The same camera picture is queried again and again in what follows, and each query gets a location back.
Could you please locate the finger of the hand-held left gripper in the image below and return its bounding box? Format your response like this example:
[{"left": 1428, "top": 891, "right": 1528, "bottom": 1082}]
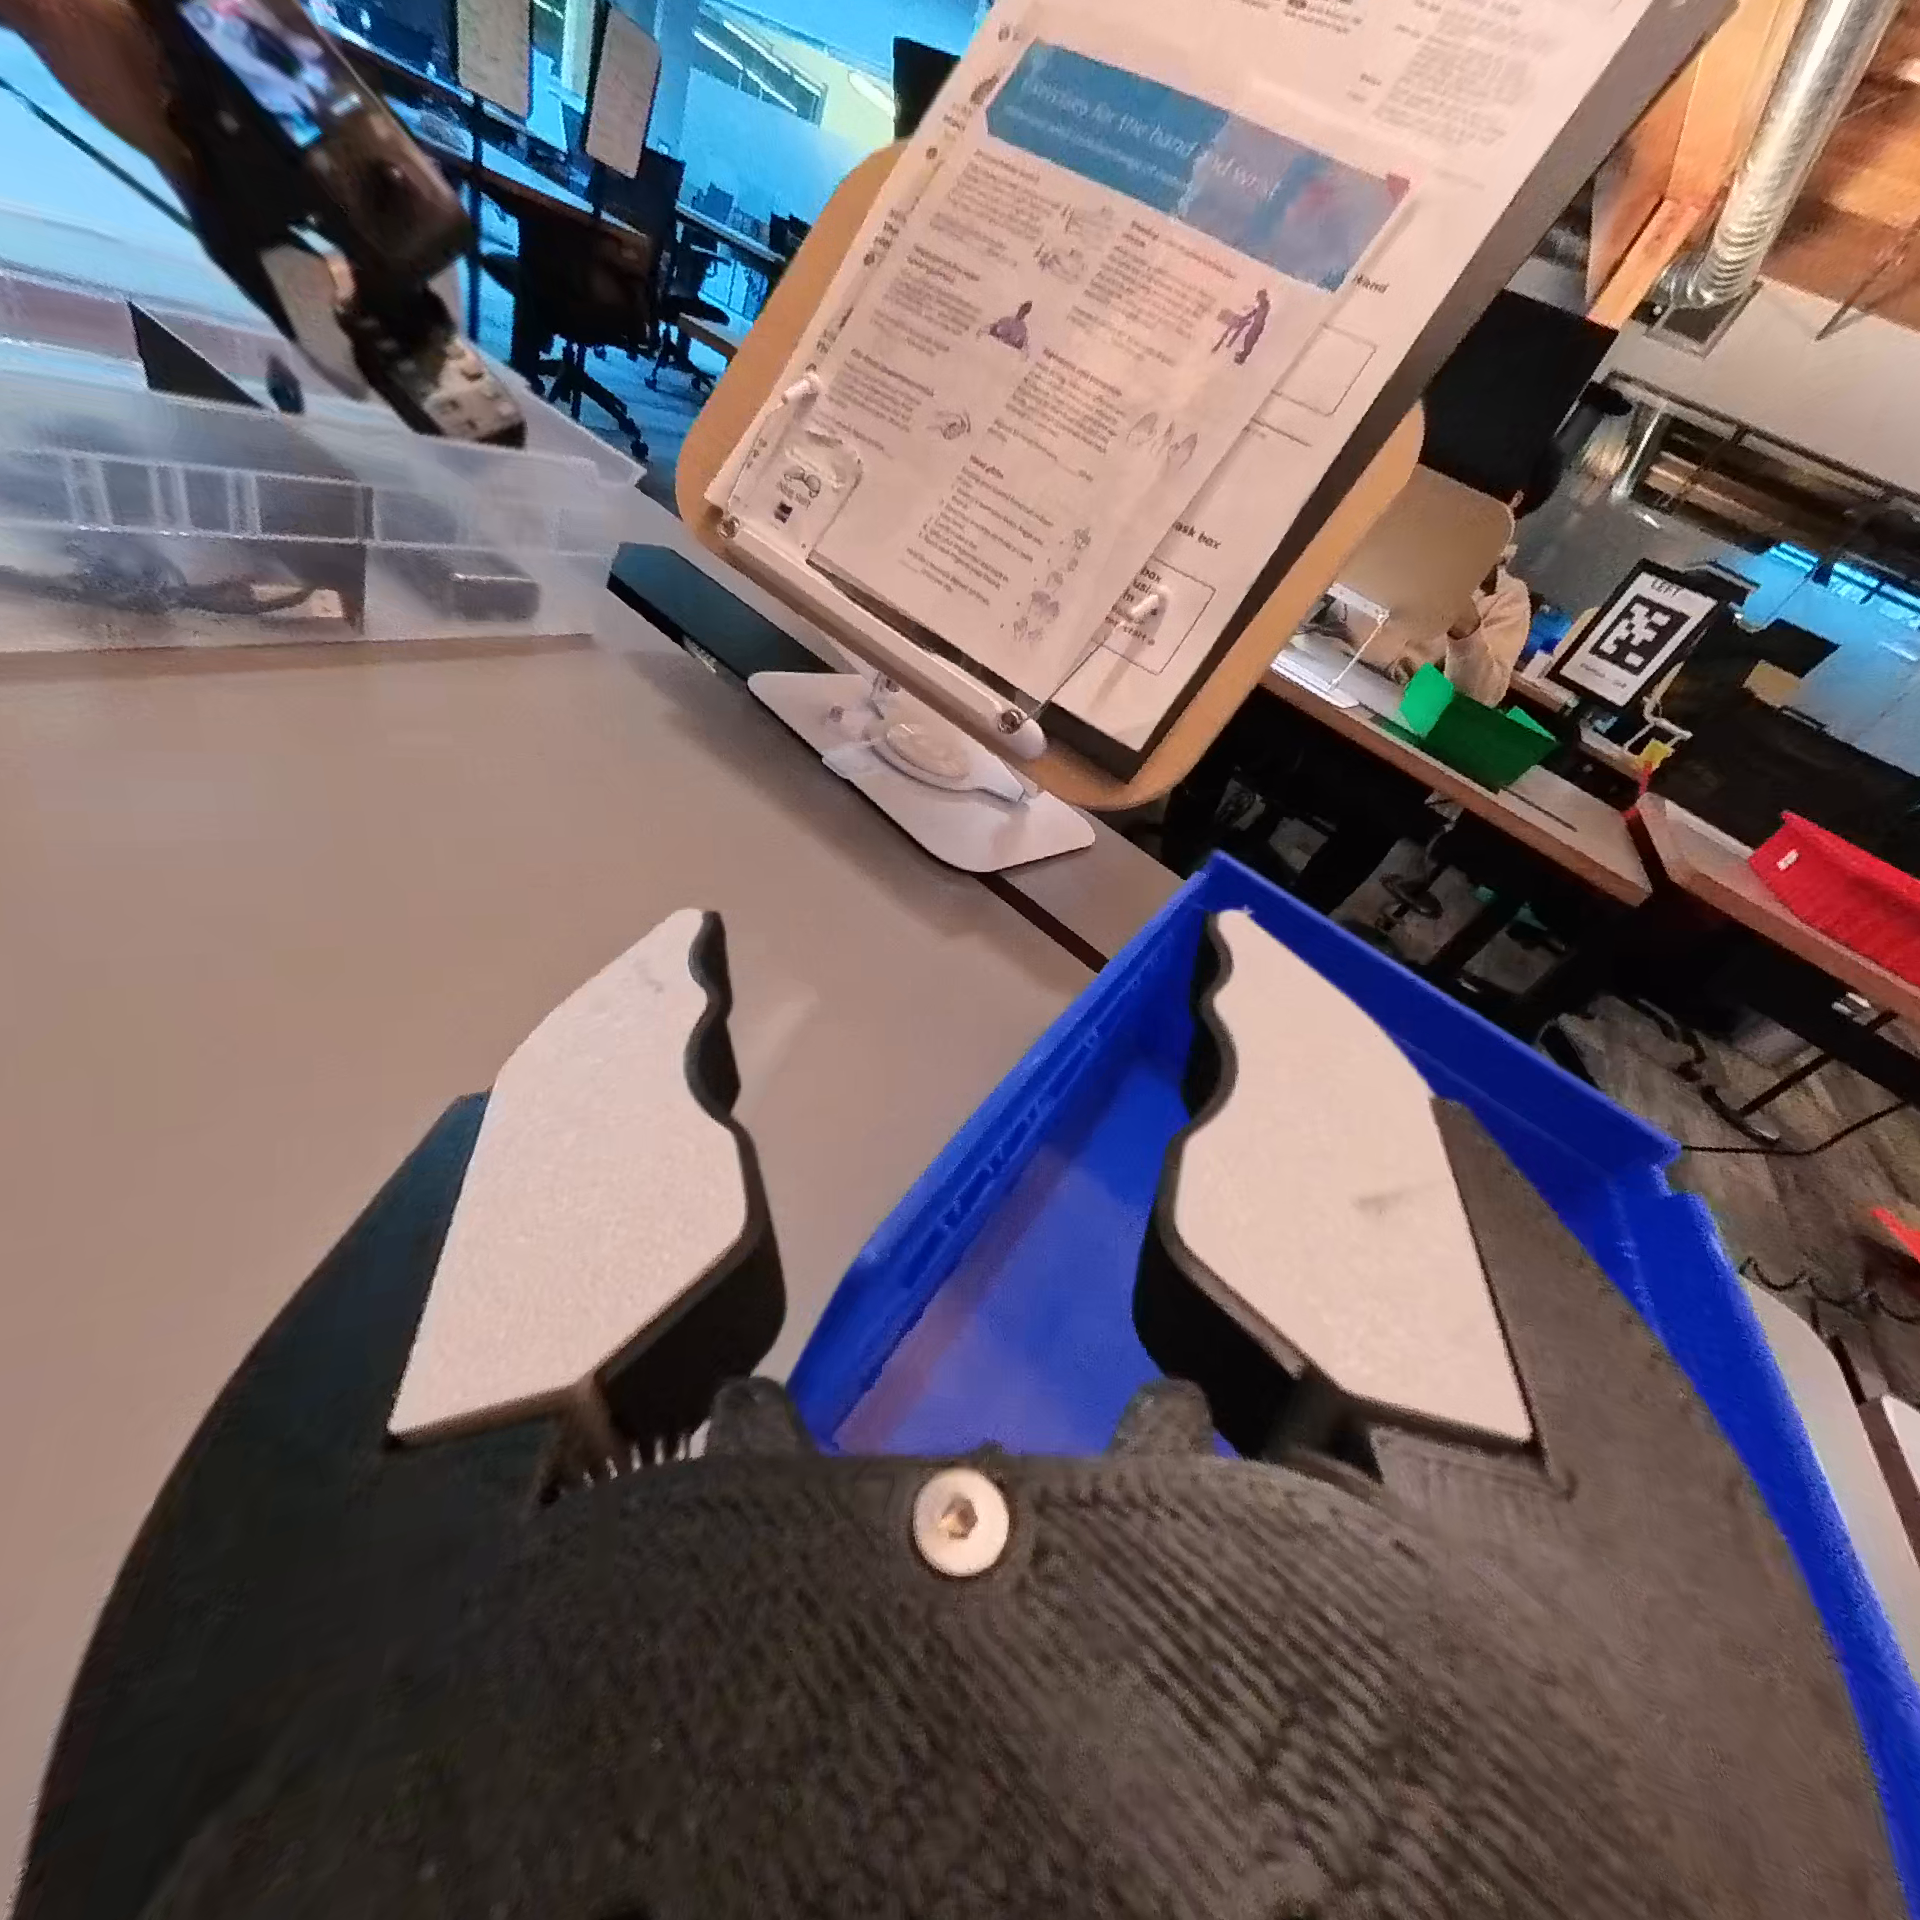
[
  {"left": 346, "top": 289, "right": 530, "bottom": 451},
  {"left": 258, "top": 245, "right": 377, "bottom": 403}
]

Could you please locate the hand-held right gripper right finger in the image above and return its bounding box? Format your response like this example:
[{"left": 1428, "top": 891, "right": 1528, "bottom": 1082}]
[{"left": 1136, "top": 907, "right": 1539, "bottom": 1456}]

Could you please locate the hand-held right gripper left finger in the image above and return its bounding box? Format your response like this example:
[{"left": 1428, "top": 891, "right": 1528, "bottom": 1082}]
[{"left": 387, "top": 907, "right": 790, "bottom": 1488}]

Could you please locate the clear plastic organizer tray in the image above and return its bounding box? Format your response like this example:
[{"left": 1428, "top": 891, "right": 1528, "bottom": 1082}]
[{"left": 0, "top": 264, "right": 648, "bottom": 653}]

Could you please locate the blue plastic bin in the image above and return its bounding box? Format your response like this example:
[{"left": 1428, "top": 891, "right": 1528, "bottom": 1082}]
[{"left": 787, "top": 852, "right": 1920, "bottom": 1920}]

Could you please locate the wooden background desk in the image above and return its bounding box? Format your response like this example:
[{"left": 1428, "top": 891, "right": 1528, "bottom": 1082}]
[
  {"left": 1260, "top": 668, "right": 1655, "bottom": 905},
  {"left": 1635, "top": 792, "right": 1920, "bottom": 1024}
]

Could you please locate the grey desk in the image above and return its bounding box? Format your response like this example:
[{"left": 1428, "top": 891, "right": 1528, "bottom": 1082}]
[{"left": 0, "top": 481, "right": 1187, "bottom": 1801}]

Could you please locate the person's left hand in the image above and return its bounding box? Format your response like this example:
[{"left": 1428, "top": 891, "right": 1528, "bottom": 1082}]
[{"left": 31, "top": 0, "right": 232, "bottom": 232}]

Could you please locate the black triangular piece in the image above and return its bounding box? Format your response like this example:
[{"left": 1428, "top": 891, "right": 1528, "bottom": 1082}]
[{"left": 128, "top": 300, "right": 267, "bottom": 409}]

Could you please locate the black office chair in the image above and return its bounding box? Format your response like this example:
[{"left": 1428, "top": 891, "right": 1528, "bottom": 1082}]
[{"left": 515, "top": 152, "right": 666, "bottom": 454}]

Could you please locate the black rectangular box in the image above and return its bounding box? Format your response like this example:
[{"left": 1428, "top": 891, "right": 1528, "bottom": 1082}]
[{"left": 376, "top": 546, "right": 543, "bottom": 625}]

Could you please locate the black flat panel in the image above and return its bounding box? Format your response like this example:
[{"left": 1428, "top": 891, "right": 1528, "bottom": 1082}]
[{"left": 608, "top": 544, "right": 847, "bottom": 682}]

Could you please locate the green plastic bin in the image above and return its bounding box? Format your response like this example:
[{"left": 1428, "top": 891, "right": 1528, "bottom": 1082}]
[{"left": 1382, "top": 662, "right": 1561, "bottom": 793}]

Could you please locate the instruction sheet with blue header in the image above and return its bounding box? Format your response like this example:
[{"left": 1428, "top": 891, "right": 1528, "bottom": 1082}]
[{"left": 705, "top": 36, "right": 1416, "bottom": 707}]

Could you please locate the red plastic bin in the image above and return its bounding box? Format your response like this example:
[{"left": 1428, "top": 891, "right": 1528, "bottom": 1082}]
[{"left": 1746, "top": 810, "right": 1920, "bottom": 988}]

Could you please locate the wooden document stand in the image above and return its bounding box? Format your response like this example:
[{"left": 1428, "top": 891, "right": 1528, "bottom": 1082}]
[{"left": 674, "top": 142, "right": 1426, "bottom": 876}]

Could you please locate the black-and-white marker tag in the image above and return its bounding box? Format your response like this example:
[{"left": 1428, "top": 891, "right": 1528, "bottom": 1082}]
[{"left": 1551, "top": 563, "right": 1721, "bottom": 712}]

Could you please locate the large white instruction board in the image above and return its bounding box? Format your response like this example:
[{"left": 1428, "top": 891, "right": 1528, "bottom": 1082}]
[{"left": 960, "top": 0, "right": 1745, "bottom": 781}]

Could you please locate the tangled dark cable bundle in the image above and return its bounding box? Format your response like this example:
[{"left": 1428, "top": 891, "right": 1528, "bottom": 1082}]
[{"left": 0, "top": 544, "right": 361, "bottom": 628}]

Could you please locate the silver ventilation duct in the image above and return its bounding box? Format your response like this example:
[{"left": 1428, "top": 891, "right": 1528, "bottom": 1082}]
[{"left": 1707, "top": 0, "right": 1881, "bottom": 290}]

